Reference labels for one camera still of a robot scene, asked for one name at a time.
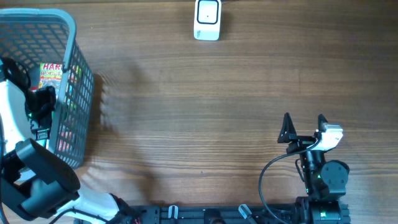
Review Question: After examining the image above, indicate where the black right camera cable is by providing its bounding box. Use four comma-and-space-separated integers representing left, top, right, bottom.
258, 138, 322, 224

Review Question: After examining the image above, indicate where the white barcode scanner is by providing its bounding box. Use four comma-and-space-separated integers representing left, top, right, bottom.
193, 0, 222, 41

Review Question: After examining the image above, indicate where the grey plastic shopping basket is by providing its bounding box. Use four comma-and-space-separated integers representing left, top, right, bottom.
1, 8, 95, 169

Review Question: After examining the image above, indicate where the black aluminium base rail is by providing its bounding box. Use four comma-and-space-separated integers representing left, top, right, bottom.
73, 203, 351, 224

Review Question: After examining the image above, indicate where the Haribo gummy candy bag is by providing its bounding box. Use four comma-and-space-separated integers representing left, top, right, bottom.
38, 63, 82, 99

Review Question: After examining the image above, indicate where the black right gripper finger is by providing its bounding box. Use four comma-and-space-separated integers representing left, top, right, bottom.
277, 113, 297, 143
318, 114, 328, 132

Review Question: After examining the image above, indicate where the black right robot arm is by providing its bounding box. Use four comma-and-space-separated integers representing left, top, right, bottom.
277, 113, 349, 223

